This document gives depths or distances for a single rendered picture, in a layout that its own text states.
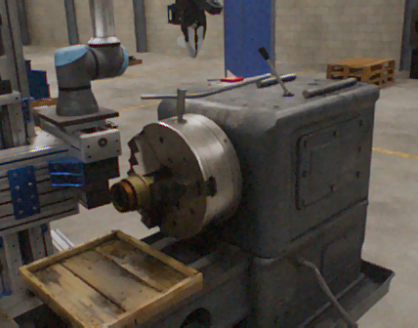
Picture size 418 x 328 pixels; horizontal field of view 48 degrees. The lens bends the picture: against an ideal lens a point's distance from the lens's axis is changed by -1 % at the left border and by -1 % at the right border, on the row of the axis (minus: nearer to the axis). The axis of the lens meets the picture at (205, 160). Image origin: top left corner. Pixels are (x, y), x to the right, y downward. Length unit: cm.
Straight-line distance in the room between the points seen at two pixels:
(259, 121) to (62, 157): 79
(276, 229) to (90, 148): 69
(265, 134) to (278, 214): 22
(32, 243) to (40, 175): 33
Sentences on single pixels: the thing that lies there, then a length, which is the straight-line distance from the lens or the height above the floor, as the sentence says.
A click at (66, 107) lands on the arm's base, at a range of 171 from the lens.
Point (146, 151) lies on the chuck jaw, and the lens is 121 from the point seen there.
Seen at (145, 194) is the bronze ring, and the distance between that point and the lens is 113.
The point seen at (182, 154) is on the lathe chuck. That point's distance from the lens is 113.
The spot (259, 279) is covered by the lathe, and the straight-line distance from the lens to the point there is 132.
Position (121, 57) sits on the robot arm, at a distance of 178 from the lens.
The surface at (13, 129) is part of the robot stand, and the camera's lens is 177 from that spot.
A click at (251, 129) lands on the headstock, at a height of 121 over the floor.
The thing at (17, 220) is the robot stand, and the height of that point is 84.
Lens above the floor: 151
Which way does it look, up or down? 18 degrees down
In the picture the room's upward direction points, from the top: 2 degrees counter-clockwise
